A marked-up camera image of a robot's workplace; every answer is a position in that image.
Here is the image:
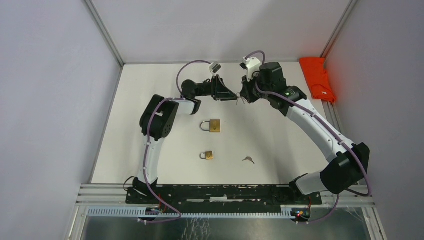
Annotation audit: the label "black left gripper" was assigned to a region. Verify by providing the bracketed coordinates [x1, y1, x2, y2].
[195, 74, 239, 102]

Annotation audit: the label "small keys on table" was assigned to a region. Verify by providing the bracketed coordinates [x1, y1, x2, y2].
[242, 156, 255, 164]

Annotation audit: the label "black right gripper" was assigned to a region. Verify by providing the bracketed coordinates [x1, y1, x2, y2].
[240, 71, 272, 104]

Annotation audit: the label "large brass padlock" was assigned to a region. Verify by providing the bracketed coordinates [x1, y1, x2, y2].
[199, 119, 221, 133]

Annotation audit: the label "orange folded cloth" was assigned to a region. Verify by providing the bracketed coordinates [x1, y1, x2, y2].
[299, 57, 337, 104]

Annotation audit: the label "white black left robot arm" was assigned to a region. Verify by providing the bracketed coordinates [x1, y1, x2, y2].
[133, 75, 238, 204]

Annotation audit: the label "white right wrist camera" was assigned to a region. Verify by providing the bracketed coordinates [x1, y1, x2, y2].
[240, 57, 262, 82]

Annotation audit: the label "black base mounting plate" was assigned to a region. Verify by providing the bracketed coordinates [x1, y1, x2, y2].
[125, 184, 323, 214]

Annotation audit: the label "aluminium corner frame post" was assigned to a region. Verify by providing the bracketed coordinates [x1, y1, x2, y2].
[320, 0, 360, 59]

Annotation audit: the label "silver key bunch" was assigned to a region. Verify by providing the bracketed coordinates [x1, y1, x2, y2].
[236, 96, 246, 105]

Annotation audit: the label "left aluminium corner post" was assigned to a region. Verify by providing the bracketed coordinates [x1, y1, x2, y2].
[82, 0, 125, 68]

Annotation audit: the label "aluminium front frame rail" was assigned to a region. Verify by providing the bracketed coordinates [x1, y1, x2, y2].
[65, 184, 387, 240]

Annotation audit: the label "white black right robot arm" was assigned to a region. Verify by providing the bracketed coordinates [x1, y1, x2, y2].
[240, 59, 370, 204]

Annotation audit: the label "small brass padlock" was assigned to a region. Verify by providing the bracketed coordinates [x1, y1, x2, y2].
[199, 151, 214, 160]

